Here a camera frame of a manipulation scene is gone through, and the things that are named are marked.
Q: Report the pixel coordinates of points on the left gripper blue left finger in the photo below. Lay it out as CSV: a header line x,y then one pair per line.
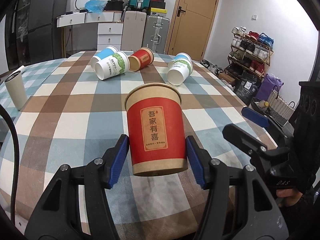
x,y
57,213

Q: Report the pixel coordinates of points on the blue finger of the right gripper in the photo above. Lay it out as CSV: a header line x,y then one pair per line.
x,y
247,143
259,119

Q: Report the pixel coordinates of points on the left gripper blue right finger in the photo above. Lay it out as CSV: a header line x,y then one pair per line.
x,y
258,217

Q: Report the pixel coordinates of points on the red paper cup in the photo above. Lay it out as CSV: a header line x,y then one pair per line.
x,y
141,59
156,131

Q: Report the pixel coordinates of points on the white green paper cup right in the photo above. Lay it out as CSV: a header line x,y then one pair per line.
x,y
179,71

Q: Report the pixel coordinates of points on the white green paper cup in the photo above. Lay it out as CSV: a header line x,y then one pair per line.
x,y
179,71
113,65

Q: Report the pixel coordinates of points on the white blue paper cup right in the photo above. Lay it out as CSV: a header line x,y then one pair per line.
x,y
181,56

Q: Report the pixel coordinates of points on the white blue paper cup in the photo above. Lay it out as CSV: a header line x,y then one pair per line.
x,y
181,56
101,55

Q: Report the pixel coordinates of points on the white green paper cup left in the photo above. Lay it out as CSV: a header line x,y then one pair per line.
x,y
113,65

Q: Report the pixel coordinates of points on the white blue paper cup left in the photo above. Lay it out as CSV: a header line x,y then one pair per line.
x,y
101,55

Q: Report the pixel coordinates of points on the person's right hand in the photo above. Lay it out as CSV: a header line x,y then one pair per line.
x,y
289,197

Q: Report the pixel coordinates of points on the woven basket bag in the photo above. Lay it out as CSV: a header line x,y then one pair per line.
x,y
280,110

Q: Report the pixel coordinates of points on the purple bag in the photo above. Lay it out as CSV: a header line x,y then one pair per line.
x,y
269,83

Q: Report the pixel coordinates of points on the pile of shoes on floor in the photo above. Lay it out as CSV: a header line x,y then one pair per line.
x,y
219,72

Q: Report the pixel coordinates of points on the shoe rack with shoes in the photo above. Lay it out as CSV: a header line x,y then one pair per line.
x,y
250,51

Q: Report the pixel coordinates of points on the silver aluminium suitcase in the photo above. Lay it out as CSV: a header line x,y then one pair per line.
x,y
156,33

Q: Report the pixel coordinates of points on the wooden door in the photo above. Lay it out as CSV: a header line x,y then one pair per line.
x,y
190,28

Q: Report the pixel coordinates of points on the beige steel tumbler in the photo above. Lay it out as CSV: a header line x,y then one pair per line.
x,y
15,86

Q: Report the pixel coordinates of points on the stack of shoe boxes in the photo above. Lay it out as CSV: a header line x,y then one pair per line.
x,y
157,8

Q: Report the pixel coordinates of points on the beige suitcase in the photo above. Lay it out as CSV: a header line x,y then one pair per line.
x,y
133,30

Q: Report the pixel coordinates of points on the white drawer desk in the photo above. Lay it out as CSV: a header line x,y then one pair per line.
x,y
91,31

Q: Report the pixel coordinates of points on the black bag on desk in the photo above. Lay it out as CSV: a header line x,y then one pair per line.
x,y
114,5

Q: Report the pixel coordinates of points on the blue plastic bag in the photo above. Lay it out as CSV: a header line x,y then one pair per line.
x,y
95,6

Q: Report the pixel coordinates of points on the dark glass cabinet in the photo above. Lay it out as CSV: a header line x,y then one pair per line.
x,y
16,34

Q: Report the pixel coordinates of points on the black refrigerator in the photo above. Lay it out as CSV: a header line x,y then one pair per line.
x,y
44,37

